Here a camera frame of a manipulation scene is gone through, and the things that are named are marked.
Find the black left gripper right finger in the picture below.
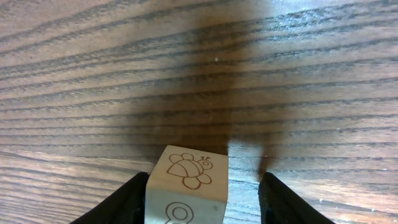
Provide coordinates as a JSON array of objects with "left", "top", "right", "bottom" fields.
[{"left": 258, "top": 172, "right": 335, "bottom": 224}]

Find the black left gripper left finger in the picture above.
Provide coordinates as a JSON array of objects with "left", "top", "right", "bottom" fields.
[{"left": 71, "top": 172, "right": 149, "bottom": 224}]

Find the blue top wooden block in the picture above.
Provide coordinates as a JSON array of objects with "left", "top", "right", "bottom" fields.
[{"left": 144, "top": 146, "right": 228, "bottom": 224}]

